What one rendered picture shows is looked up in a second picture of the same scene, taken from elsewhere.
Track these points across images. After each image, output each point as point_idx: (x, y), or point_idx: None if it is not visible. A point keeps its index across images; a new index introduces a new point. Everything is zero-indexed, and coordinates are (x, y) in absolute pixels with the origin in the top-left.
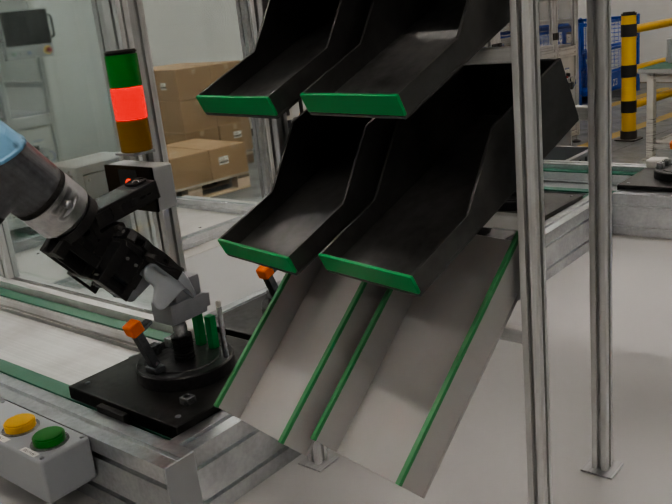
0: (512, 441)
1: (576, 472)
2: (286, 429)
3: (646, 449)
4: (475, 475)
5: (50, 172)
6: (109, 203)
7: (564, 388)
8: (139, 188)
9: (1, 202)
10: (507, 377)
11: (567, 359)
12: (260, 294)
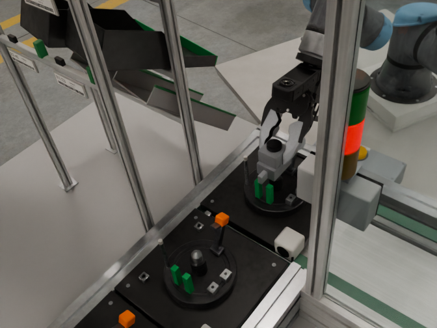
0: (97, 205)
1: (80, 182)
2: (199, 92)
3: (40, 195)
4: (125, 183)
5: (309, 18)
6: (294, 68)
7: (43, 253)
8: (280, 77)
9: None
10: (69, 271)
11: (18, 291)
12: None
